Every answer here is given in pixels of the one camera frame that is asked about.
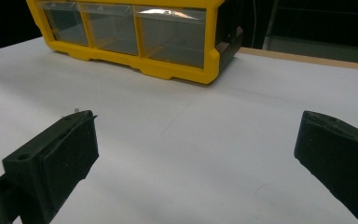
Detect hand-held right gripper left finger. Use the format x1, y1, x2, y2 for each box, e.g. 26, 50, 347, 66
2, 109, 100, 224

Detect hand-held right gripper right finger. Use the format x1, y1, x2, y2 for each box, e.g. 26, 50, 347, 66
294, 110, 358, 224

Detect yellow black organizer cabinet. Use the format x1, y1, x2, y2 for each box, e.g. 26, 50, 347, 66
25, 0, 244, 86

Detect set of clear drawers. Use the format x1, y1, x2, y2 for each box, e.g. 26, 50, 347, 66
39, 0, 208, 69

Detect grey metal stand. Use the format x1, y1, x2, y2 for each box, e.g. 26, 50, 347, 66
262, 0, 283, 50

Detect thin white cable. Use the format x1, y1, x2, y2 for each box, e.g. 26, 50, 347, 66
251, 0, 259, 49

